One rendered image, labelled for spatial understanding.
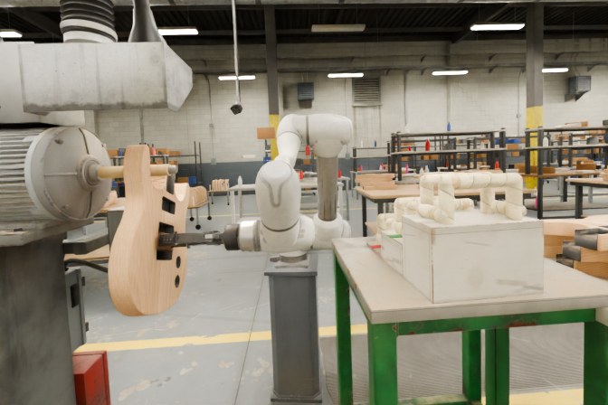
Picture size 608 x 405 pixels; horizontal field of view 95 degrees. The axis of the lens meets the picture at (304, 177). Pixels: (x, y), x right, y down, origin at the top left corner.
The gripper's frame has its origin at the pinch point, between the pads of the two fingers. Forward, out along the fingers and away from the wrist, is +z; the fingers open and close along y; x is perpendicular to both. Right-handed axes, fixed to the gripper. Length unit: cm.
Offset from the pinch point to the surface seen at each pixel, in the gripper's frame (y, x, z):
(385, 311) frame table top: -16, -19, -54
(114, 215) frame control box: 15.4, 11.3, 24.9
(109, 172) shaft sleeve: -9.1, 18.2, 12.6
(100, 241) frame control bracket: 14.8, 2.7, 27.8
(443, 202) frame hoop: -21, 3, -69
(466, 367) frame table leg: 54, -56, -106
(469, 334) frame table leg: 47, -42, -107
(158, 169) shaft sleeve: -9.1, 18.3, -0.3
